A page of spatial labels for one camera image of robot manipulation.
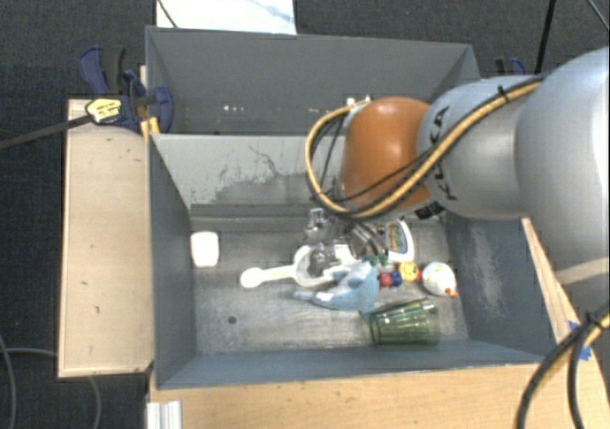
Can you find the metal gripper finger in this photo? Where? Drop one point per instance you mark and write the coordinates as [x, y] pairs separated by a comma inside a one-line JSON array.
[[320, 261], [318, 223]]

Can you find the light blue toy animal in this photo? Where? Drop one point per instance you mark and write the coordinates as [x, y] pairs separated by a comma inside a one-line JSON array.
[[355, 291]]

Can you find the white plastic scoop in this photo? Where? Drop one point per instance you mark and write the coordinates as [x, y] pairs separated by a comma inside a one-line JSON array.
[[267, 276]]

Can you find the red and blue toy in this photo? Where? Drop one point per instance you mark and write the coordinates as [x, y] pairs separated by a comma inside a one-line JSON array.
[[390, 279]]

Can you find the yellow toy ball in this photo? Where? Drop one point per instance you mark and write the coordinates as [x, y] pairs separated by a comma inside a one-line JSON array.
[[409, 271]]

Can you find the grey metal bin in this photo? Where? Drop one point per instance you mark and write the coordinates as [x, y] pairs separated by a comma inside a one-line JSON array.
[[248, 322]]

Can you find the white toy chicken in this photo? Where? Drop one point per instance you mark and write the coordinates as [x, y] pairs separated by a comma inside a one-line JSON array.
[[438, 278]]

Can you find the green glass cup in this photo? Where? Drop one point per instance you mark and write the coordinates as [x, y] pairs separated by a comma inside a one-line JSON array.
[[405, 324]]

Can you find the small white cup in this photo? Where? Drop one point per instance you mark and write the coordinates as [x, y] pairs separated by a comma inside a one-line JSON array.
[[205, 249]]

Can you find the pale wood board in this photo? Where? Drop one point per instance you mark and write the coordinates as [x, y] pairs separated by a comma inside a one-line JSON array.
[[105, 246]]

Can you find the black cylinder on white bracket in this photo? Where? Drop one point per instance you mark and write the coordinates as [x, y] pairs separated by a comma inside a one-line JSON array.
[[428, 212]]

